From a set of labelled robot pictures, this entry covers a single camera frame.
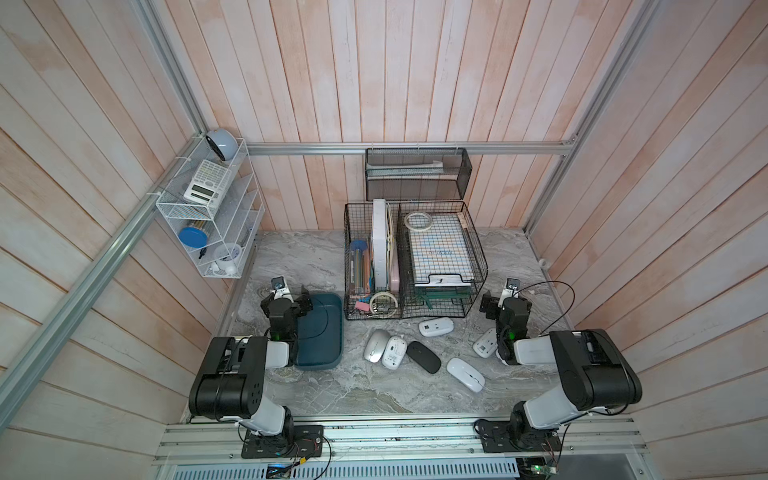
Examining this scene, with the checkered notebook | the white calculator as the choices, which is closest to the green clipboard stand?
the checkered notebook

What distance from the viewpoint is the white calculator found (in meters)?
0.73

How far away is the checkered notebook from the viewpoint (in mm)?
846

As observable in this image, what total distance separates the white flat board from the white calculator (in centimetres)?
43

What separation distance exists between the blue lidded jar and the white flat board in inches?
18.5
